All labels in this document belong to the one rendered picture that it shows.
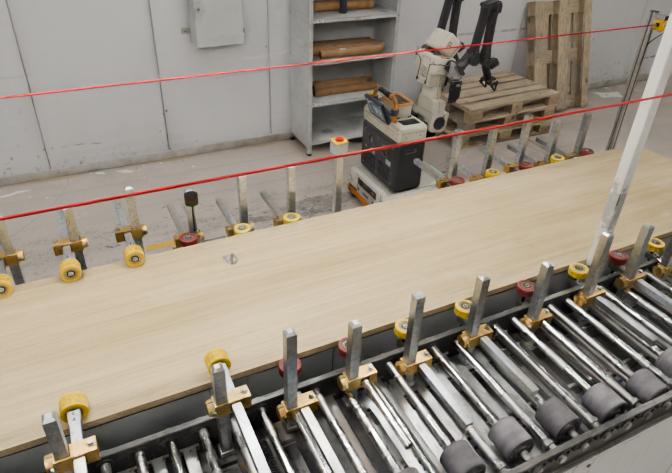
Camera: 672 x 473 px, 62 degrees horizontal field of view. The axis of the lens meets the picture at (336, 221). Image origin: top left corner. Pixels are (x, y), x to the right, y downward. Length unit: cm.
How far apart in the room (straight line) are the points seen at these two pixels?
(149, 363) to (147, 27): 349
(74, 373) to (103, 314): 29
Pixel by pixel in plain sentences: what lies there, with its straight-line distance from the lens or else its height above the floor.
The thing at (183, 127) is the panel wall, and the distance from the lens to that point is 541.
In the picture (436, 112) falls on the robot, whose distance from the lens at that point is 438.
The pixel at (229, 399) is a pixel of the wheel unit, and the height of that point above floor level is 97.
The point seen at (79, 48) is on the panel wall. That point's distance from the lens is 508.
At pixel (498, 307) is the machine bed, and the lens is 266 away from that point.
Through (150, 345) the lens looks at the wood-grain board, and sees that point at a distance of 216.
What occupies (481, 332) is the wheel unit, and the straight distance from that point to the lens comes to 229.
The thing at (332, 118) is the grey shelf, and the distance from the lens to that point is 591.
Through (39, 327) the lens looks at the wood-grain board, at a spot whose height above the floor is 90.
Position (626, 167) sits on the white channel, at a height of 138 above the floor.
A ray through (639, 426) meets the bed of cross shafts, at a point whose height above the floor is 72.
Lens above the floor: 237
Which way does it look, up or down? 32 degrees down
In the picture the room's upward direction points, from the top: 2 degrees clockwise
